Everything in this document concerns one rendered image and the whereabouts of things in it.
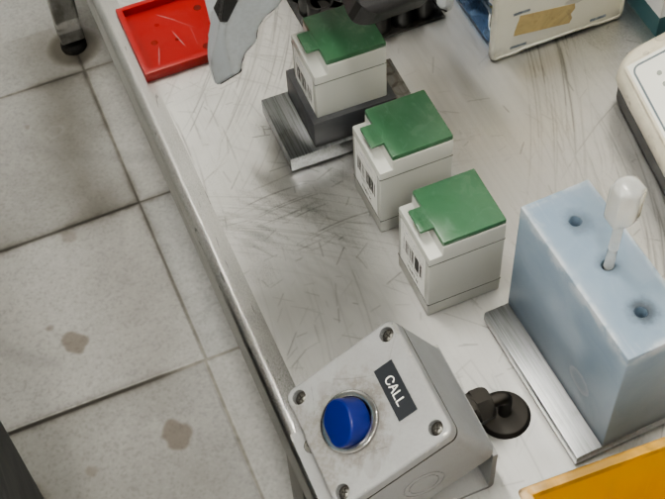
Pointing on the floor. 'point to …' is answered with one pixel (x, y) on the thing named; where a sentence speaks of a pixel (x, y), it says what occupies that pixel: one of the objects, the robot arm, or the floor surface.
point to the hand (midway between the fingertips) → (338, 54)
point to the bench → (328, 348)
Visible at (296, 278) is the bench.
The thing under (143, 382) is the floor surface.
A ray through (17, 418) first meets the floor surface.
